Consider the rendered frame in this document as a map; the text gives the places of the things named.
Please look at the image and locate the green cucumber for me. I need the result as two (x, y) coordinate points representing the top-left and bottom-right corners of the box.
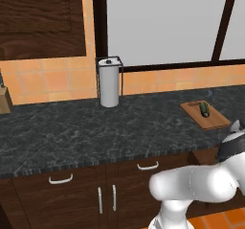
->
(199, 102), (211, 118)

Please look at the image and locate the wooden cutting board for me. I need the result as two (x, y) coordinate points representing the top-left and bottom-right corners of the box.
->
(179, 100), (232, 130)

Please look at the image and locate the dark wood drawer front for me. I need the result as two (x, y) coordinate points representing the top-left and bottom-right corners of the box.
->
(115, 152), (195, 180)
(11, 165), (107, 195)

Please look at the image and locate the dark framed window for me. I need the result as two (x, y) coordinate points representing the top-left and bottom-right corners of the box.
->
(92, 0), (245, 74)

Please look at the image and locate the dark wood cupboard door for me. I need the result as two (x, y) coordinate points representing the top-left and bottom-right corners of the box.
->
(106, 172), (167, 229)
(12, 180), (108, 229)

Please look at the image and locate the wooden knife block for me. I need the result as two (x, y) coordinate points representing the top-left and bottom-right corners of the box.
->
(0, 85), (13, 115)

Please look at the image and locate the black wire towel holder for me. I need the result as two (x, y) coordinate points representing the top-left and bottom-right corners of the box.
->
(95, 56), (123, 98)

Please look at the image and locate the silver drawer handle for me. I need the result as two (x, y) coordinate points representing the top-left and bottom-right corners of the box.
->
(48, 173), (74, 185)
(137, 161), (160, 172)

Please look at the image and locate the silver cupboard door handle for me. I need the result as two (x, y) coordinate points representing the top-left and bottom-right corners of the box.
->
(111, 184), (118, 212)
(97, 187), (103, 215)

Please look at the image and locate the dark wood wall cupboard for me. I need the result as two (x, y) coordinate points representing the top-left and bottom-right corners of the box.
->
(0, 0), (87, 61)

